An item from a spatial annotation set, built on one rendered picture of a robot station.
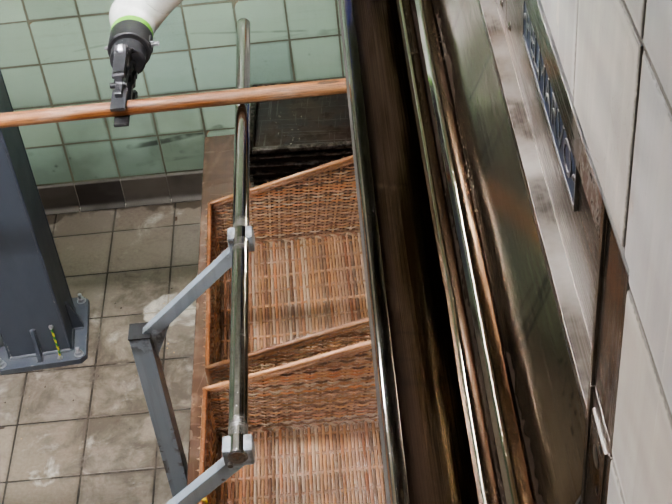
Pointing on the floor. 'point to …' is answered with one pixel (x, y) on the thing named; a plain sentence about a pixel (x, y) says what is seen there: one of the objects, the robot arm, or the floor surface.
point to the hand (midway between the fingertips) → (120, 107)
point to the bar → (152, 377)
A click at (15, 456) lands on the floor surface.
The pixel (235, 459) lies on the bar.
